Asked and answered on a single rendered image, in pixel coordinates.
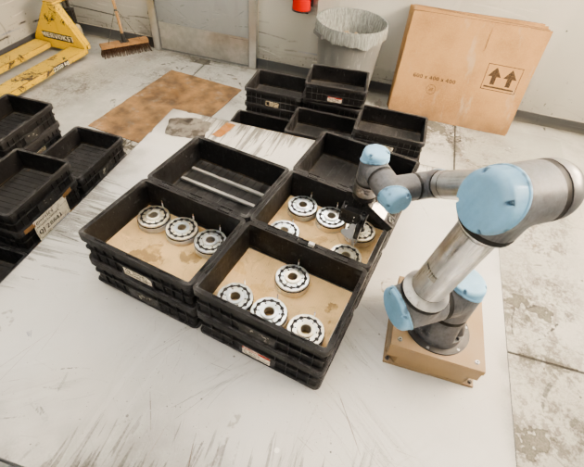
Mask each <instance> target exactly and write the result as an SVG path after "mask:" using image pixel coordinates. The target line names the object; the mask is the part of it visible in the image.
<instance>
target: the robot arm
mask: <svg viewBox="0 0 584 467"><path fill-rule="evenodd" d="M389 158H390V152H389V150H388V149H387V148H386V147H384V146H382V145H377V144H373V145H368V146H366V147H365V148H364V149H363V151H362V156H361V157H360V164H359V167H358V170H357V174H356V178H355V181H354V184H353V183H351V184H350V185H349V188H348V189H347V192H346V194H347V195H346V199H345V201H344V203H343V205H342V207H341V210H340V213H339V217H338V219H339V220H341V221H343V222H345V223H348V224H350V223H352V224H351V225H350V226H349V228H348V229H342V230H341V233H342V234H343V235H345V236H346V237H347V238H348V239H350V240H351V244H352V245H353V243H354V242H355V244H356V243H357V241H358V238H359V235H360V232H362V230H363V227H364V225H365V223H366V221H367V219H368V216H369V215H370V216H371V217H372V218H373V219H374V220H375V221H376V222H377V223H378V224H379V225H380V226H381V227H383V228H384V229H385V230H386V231H387V232H388V231H390V230H392V229H394V226H395V223H396V219H395V218H394V217H393V216H392V215H391V214H396V213H400V212H401V211H402V210H405V209H406V208H407V207H409V206H410V204H411V202H412V201H416V200H422V199H428V198H437V199H451V200H459V201H457V202H456V211H457V219H458V221H457V222H456V223H455V225H454V226H453V227H452V228H451V230H450V231H449V233H448V234H447V235H446V236H445V238H444V239H443V240H442V241H441V243H440V244H439V245H438V247H437V248H436V249H435V250H434V252H433V253H432V254H431V256H430V257H429V258H428V259H427V261H426V262H425V263H424V265H423V266H422V267H421V268H420V270H415V271H411V272H409V273H408V274H407V275H406V276H405V278H404V279H403V280H402V282H401V283H400V284H395V285H391V286H389V287H387V288H386V289H385V291H384V296H383V298H384V305H385V309H386V312H387V316H388V317H389V319H390V321H391V322H392V324H393V325H394V326H395V327H396V328H397V329H399V330H401V331H407V330H413V329H414V331H415V332H416V333H417V335H418V336H419V337H420V338H421V339H422V340H424V341H425V342H426V343H427V344H429V345H431V346H433V347H438V348H452V347H456V346H457V345H458V344H459V343H460V342H461V341H462V339H463V336H464V333H465V325H466V322H467V320H468V319H469V318H470V316H471V315H472V313H473V312H474V311H475V309H476V307H477V306H478V305H479V303H480V302H482V301H483V299H484V296H485V294H486V293H487V284H486V282H485V280H484V278H483V277H482V276H481V275H480V274H479V273H478V272H477V271H476V270H474V268H475V267H476V266H477V265H478V264H479V263H480V262H481V261H482V260H483V259H484V258H485V257H486V256H487V255H488V254H489V253H490V252H491V251H492V250H493V249H494V248H503V247H507V246H509V245H510V244H512V243H513V242H514V241H515V240H516V239H517V238H518V237H519V236H520V235H521V234H522V233H523V232H524V231H525V230H527V229H528V228H530V227H531V226H534V225H538V224H542V223H546V222H550V221H558V220H560V219H563V218H565V217H567V216H569V215H570V214H572V213H573V212H575V211H576V210H577V209H578V207H579V206H580V205H581V204H582V202H583V200H584V174H583V172H582V171H581V169H580V168H579V167H578V166H577V165H575V164H574V163H572V162H571V161H568V160H566V159H563V158H537V159H531V160H524V161H517V162H512V163H497V164H492V165H489V166H487V167H485V168H481V169H469V170H445V169H434V170H427V171H420V172H414V173H408V174H402V175H396V174H395V172H394V171H393V170H392V169H391V168H390V166H389V165H388V162H389V161H390V159H389ZM375 198H377V200H378V202H379V203H378V202H377V201H376V200H375ZM381 205H382V206H383V207H382V206H381ZM390 213H391V214H390ZM340 214H341V215H340ZM354 230H355V232H354ZM354 240H355V241H354ZM355 244H354V245H355Z"/></svg>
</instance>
